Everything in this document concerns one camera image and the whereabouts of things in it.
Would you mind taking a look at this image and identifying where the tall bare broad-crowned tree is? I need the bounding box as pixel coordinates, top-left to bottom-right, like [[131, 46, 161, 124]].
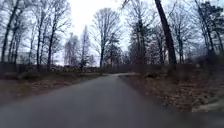
[[90, 7, 123, 70]]

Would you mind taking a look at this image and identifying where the grey asphalt path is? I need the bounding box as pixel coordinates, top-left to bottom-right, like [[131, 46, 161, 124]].
[[0, 73, 224, 128]]

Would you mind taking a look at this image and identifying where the thick leaning tree trunk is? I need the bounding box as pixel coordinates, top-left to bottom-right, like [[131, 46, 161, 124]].
[[153, 0, 178, 67]]

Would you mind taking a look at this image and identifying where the wood of bare trees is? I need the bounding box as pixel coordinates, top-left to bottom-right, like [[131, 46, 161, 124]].
[[0, 0, 224, 75]]

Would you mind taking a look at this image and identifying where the leaf-strewn ground with brush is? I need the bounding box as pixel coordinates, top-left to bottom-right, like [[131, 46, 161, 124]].
[[0, 65, 108, 108], [118, 63, 224, 114]]

